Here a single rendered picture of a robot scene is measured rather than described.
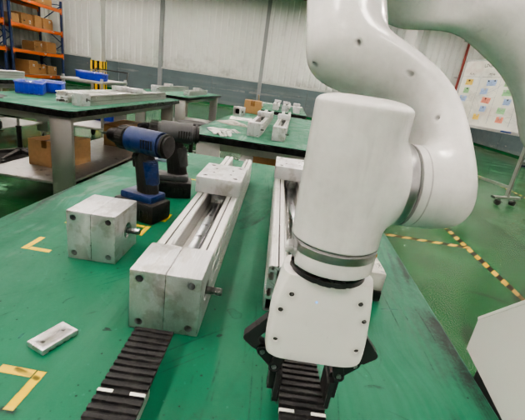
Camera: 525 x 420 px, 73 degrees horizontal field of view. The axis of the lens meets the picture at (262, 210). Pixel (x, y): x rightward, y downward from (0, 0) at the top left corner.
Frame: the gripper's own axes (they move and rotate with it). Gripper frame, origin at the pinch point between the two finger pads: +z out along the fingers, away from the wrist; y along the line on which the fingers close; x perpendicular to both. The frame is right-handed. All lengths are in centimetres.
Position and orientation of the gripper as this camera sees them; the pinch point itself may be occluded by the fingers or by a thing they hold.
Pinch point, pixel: (301, 382)
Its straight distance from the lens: 45.7
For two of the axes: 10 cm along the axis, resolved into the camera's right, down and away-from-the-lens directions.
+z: -1.4, 9.3, 3.3
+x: 0.5, -3.3, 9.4
